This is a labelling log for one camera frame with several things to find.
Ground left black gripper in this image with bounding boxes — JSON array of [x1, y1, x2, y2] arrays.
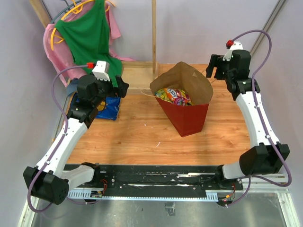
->
[[92, 75, 129, 106]]

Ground blue Doritos chip bag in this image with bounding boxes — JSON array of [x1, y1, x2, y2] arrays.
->
[[67, 92, 121, 124]]

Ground red brown paper bag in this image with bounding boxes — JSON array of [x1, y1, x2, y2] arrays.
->
[[150, 61, 213, 137]]

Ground yellow green candy bag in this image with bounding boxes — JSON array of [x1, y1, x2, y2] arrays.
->
[[155, 88, 171, 102]]

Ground purple Tops candy bag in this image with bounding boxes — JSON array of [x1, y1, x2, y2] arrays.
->
[[172, 94, 193, 106]]

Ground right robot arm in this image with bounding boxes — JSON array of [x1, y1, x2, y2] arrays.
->
[[206, 50, 290, 189]]

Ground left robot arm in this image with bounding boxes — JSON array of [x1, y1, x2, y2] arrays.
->
[[23, 74, 129, 205]]

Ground orange Tops candy bag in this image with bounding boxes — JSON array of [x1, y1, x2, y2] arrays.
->
[[163, 88, 187, 101]]

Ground wooden clothes rack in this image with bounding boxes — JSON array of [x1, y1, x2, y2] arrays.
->
[[30, 0, 159, 92]]

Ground blue grey cloth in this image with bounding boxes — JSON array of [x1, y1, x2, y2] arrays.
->
[[66, 79, 79, 96]]

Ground green shirt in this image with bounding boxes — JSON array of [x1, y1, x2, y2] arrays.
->
[[56, 0, 123, 87]]

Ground pink shirt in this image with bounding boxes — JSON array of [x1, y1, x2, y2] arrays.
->
[[43, 1, 131, 86]]

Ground yellow clothes hanger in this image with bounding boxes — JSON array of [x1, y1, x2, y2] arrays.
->
[[50, 0, 116, 51]]

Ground dark green clothes hanger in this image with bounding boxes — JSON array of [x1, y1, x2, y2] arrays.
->
[[50, 0, 74, 24]]

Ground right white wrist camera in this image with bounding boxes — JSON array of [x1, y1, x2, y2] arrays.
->
[[223, 40, 243, 61]]

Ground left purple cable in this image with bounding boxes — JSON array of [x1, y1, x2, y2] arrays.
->
[[27, 63, 95, 213]]

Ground aluminium frame post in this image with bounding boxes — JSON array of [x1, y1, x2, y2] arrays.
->
[[250, 0, 288, 56]]

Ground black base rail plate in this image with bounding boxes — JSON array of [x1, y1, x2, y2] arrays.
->
[[68, 165, 243, 201]]

